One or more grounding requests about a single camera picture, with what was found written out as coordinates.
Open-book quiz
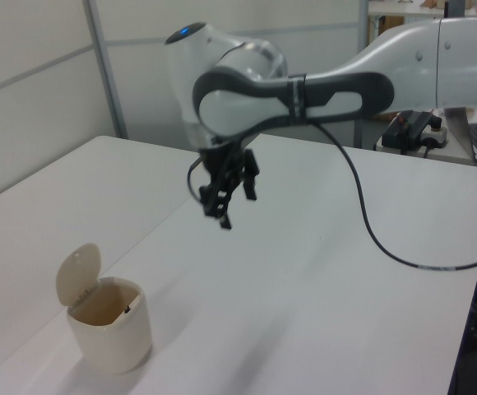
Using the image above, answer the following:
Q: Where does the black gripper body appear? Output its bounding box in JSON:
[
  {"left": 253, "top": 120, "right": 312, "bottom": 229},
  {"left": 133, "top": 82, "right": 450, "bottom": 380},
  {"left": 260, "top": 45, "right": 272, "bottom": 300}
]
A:
[{"left": 198, "top": 144, "right": 248, "bottom": 191}]

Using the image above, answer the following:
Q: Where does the small white lidded bin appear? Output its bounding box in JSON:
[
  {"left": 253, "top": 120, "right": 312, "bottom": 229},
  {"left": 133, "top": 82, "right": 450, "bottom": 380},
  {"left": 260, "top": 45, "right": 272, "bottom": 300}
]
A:
[{"left": 54, "top": 242, "right": 154, "bottom": 375}]

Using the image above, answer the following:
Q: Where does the black control box with button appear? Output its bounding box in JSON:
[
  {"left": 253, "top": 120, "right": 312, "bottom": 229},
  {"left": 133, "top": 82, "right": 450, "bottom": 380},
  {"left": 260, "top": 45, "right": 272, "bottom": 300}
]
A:
[{"left": 381, "top": 109, "right": 450, "bottom": 156}]

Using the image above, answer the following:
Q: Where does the pale background desk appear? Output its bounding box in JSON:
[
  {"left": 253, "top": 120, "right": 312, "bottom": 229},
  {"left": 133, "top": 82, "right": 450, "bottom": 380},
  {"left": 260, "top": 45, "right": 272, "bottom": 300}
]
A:
[{"left": 367, "top": 0, "right": 477, "bottom": 21}]

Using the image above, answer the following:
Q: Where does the black strap round arm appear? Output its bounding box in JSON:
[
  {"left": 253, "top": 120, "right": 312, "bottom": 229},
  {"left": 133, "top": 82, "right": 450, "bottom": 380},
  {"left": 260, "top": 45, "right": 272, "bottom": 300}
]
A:
[{"left": 285, "top": 72, "right": 308, "bottom": 125}]

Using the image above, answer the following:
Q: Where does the grey metal partition post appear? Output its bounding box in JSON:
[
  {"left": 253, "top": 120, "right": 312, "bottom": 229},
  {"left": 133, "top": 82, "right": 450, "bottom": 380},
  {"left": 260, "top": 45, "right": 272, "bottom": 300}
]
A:
[
  {"left": 352, "top": 0, "right": 372, "bottom": 148},
  {"left": 82, "top": 0, "right": 129, "bottom": 140}
]

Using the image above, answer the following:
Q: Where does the black hanging robot cable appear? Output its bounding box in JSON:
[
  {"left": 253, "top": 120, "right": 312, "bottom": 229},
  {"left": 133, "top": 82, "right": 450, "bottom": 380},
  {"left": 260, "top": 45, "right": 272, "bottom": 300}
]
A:
[{"left": 186, "top": 118, "right": 477, "bottom": 273}]

